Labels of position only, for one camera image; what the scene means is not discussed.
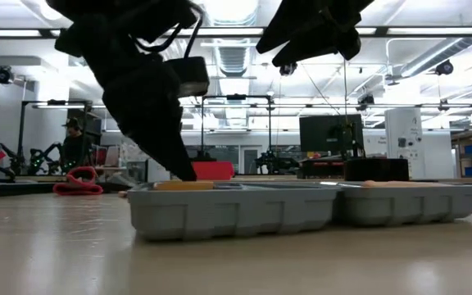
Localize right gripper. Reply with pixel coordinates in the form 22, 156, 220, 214
256, 0, 375, 68

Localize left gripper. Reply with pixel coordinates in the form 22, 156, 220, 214
53, 20, 198, 182

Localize yellow tape measure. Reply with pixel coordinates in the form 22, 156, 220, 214
152, 180, 216, 192

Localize red plastic bin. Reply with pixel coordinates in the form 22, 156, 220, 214
190, 160, 236, 182

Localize person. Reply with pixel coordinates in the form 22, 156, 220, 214
61, 117, 93, 173

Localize black work glove red cuff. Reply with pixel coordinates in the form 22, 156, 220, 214
52, 166, 105, 197

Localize black monitor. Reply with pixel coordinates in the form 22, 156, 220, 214
299, 114, 365, 160

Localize background robot green lights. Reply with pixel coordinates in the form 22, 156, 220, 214
1, 141, 63, 176

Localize white pillar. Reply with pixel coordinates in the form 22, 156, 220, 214
384, 107, 424, 179

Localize black ceiling camera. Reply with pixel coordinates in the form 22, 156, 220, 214
356, 93, 375, 112
435, 59, 455, 76
0, 64, 16, 86
279, 61, 298, 78

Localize thin hanging black cable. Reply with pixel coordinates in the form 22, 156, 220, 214
339, 59, 348, 124

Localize silver ventilation duct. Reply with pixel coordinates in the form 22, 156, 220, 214
209, 0, 261, 79

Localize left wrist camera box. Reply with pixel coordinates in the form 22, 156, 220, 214
163, 56, 211, 98

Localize black left camera cable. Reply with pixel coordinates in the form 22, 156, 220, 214
131, 2, 205, 59

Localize black duct tape roll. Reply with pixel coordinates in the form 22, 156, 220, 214
344, 158, 411, 183

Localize black aluminium rig frame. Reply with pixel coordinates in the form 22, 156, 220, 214
0, 178, 472, 201

